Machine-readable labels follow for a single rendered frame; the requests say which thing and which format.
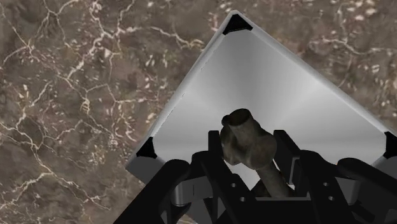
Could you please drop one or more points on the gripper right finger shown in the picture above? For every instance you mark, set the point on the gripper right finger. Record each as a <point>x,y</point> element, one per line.
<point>319,176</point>

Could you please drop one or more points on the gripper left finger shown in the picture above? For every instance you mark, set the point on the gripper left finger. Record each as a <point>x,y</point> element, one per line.
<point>214,173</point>

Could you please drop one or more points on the brown bone-shaped object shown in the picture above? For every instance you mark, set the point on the brown bone-shaped object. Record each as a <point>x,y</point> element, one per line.
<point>248,142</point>

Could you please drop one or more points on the silver metal box black corners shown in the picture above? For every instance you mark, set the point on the silver metal box black corners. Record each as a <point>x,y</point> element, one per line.
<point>263,77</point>

